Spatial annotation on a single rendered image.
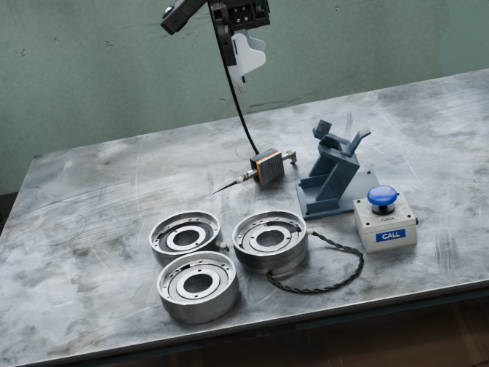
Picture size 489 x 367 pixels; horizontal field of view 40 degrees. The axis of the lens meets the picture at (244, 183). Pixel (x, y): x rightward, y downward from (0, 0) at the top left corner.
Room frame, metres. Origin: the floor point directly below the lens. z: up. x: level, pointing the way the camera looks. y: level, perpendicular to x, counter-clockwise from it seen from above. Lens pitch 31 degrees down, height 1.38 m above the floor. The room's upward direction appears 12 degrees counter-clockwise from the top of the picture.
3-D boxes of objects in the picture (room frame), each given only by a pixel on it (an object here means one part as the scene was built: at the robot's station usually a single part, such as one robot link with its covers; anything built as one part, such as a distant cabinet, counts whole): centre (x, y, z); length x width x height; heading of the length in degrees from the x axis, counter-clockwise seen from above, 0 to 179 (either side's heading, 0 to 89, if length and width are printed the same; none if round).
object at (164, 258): (0.79, 0.10, 0.82); 0.10 x 0.10 x 0.04
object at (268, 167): (0.96, -0.05, 0.82); 0.05 x 0.02 x 0.04; 118
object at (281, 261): (0.75, -0.02, 0.82); 0.10 x 0.10 x 0.04
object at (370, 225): (0.74, -0.19, 0.82); 0.08 x 0.07 x 0.05; 88
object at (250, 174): (0.96, -0.02, 0.82); 0.17 x 0.02 x 0.04; 118
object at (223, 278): (0.69, 0.09, 0.82); 0.08 x 0.08 x 0.02
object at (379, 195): (0.74, -0.18, 0.85); 0.04 x 0.04 x 0.05
